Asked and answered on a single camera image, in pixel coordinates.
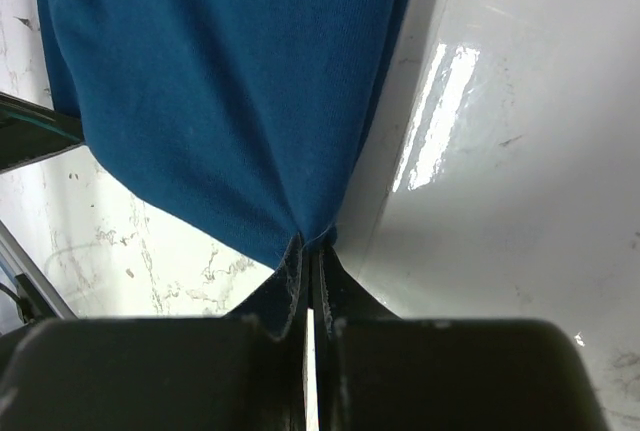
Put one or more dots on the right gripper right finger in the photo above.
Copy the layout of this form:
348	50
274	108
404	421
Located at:
377	371

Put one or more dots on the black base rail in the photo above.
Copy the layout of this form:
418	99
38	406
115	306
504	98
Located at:
31	133

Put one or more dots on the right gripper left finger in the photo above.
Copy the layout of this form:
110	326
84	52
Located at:
240	371

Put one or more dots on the navy blue printed t-shirt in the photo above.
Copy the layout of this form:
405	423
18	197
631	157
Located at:
244	118

